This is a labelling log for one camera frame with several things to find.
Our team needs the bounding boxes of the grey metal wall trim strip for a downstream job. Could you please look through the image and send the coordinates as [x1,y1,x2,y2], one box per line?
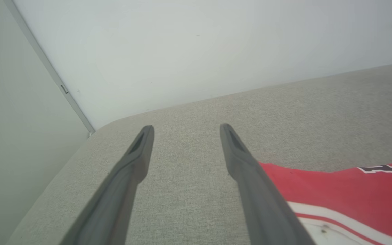
[3,0,96,134]

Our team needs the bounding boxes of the red and white sports jersey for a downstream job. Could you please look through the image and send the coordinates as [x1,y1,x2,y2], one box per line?
[258,161,392,245]

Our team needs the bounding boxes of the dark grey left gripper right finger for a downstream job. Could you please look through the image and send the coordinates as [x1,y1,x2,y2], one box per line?
[219,123,316,245]

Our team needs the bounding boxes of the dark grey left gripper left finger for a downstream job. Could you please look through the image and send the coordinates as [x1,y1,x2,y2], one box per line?
[60,125,155,245]

